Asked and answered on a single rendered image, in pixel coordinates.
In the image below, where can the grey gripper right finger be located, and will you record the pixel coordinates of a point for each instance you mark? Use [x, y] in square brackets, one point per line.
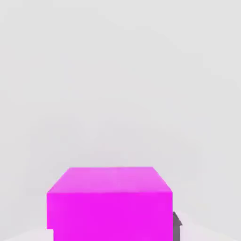
[177, 228]

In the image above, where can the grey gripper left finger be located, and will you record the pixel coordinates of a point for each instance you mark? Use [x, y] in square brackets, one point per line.
[38, 236]

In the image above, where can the small magenta cube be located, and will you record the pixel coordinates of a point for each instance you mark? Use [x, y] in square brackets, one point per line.
[109, 210]

